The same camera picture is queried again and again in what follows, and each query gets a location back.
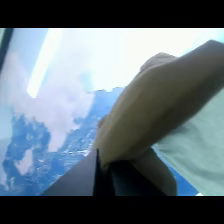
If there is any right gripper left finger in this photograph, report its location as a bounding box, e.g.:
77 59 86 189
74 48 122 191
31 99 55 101
40 148 100 197

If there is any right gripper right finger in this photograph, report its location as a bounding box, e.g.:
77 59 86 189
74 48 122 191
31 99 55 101
98 159 168 197

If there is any pale green garment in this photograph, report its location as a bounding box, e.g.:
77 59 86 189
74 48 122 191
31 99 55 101
152 88 224 197

